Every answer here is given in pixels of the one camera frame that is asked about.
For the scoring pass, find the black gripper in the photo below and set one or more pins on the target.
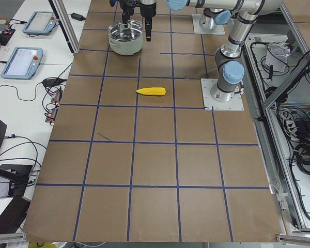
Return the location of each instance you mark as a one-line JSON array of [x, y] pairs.
[[148, 10]]

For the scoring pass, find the yellow corn cob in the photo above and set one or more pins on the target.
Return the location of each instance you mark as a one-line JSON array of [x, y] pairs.
[[152, 91]]

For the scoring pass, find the glass pot lid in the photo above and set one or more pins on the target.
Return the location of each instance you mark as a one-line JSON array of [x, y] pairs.
[[125, 32]]

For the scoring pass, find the pale green steel pot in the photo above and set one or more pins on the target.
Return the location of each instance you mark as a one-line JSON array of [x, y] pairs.
[[126, 48]]

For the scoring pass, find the black power adapter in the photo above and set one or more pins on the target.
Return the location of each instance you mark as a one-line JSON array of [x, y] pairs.
[[78, 17]]

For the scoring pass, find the upper blue teach pendant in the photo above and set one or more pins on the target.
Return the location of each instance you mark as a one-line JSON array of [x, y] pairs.
[[40, 23]]

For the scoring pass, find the blue teach pendant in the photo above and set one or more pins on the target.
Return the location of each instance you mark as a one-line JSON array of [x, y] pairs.
[[40, 23], [23, 63]]

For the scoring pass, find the lower blue teach pendant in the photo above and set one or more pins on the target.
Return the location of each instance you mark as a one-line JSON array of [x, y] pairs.
[[23, 63]]

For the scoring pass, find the aluminium frame post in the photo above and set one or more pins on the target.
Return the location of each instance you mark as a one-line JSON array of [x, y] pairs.
[[65, 24]]

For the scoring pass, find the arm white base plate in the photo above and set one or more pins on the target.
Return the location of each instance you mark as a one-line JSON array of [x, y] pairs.
[[206, 25], [216, 100]]

